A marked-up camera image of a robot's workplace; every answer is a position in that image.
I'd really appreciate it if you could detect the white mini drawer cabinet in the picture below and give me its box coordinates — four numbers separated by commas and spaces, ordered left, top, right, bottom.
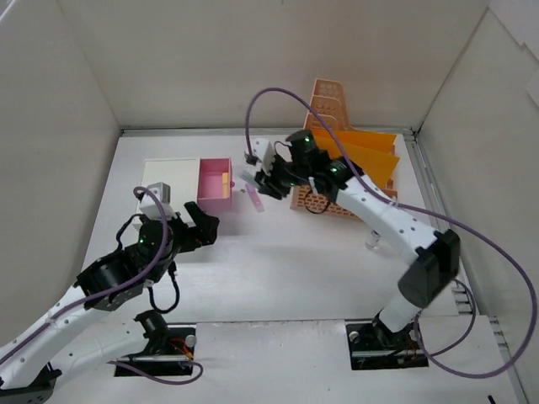
140, 157, 200, 225

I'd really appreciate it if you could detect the orange folder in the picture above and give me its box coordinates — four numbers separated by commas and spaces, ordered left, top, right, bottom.
335, 130, 400, 189

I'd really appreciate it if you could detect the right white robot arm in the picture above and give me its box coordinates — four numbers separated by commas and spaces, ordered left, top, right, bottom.
247, 130, 460, 347

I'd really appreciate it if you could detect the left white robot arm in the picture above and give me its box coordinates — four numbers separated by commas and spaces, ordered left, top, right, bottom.
1, 202, 220, 403

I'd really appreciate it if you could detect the pink desk organizer rack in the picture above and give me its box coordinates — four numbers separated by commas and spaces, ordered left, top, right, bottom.
289, 77, 398, 222

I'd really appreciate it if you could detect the purple highlighter pen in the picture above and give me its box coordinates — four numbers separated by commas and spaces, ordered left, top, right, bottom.
245, 183, 264, 213

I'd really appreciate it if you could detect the yellow highlighter pen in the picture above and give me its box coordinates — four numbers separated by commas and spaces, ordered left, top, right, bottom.
221, 173, 230, 199

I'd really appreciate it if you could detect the small clear dropper bottle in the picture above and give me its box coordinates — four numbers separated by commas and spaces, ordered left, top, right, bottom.
365, 230, 381, 250

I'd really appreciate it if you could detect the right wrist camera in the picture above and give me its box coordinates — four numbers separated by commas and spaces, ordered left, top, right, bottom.
244, 138, 276, 174

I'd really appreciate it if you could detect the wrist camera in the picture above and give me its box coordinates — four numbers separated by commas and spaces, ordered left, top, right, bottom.
244, 138, 276, 174
138, 182, 177, 221

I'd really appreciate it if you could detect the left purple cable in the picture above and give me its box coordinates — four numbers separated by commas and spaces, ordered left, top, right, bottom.
0, 187, 205, 385

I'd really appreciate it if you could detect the purple cable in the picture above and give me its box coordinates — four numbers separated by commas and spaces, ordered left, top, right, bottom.
245, 87, 532, 378
0, 187, 205, 385

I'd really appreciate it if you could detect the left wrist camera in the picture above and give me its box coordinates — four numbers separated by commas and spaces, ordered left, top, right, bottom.
138, 182, 177, 221

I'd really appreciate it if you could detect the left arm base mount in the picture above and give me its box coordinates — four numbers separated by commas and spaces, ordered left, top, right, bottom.
117, 323, 197, 377

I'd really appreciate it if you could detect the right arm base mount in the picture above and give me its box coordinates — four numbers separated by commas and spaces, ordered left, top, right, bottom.
345, 321, 429, 371

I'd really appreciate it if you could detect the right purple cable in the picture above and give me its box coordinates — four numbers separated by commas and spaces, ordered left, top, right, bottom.
245, 87, 532, 378

